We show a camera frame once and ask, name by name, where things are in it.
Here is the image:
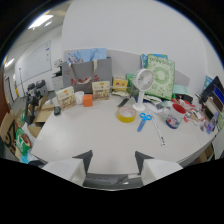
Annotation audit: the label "small purple bottle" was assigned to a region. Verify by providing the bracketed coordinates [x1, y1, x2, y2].
[205, 112, 220, 135]

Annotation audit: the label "yellow tape roll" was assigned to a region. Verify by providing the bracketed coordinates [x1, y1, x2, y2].
[116, 105, 137, 124]

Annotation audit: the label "black remote control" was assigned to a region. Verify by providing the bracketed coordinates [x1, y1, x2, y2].
[117, 96, 131, 108]

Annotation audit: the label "blue scissors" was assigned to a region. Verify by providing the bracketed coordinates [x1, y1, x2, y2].
[136, 112, 153, 133]

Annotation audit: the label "cardboard box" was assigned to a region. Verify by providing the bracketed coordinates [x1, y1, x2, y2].
[27, 103, 56, 138]

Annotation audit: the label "green patterned gift box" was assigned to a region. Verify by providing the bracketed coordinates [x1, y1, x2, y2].
[145, 54, 176, 101]

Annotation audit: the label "blue poster board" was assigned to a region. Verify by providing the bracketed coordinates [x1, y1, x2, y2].
[65, 47, 108, 64]

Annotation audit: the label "yellow box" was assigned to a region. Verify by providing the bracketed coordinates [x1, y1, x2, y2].
[112, 77, 129, 92]

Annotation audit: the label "grey tote bag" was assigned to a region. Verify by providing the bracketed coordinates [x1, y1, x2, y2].
[61, 56, 114, 94]

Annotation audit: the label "white plastic cup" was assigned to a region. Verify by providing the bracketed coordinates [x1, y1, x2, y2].
[74, 90, 85, 106]

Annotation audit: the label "black office chair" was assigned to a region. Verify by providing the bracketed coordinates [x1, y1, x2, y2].
[25, 79, 49, 118]

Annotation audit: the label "whiteboard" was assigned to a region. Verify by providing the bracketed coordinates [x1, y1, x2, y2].
[15, 40, 53, 84]

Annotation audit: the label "orange cube box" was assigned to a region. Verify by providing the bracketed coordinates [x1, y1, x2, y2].
[82, 94, 94, 108]

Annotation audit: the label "ceiling light panel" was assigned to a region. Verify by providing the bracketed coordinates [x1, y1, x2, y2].
[27, 14, 54, 30]

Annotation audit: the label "printed snack box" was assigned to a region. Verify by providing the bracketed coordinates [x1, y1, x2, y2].
[91, 80, 111, 102]
[55, 86, 77, 111]

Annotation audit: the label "green snack bag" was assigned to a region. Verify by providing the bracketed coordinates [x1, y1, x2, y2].
[14, 127, 33, 157]

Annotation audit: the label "white desk fan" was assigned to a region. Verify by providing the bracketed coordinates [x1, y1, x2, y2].
[131, 68, 155, 112]

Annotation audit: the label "white ruler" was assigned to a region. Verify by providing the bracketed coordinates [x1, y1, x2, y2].
[151, 116, 167, 147]

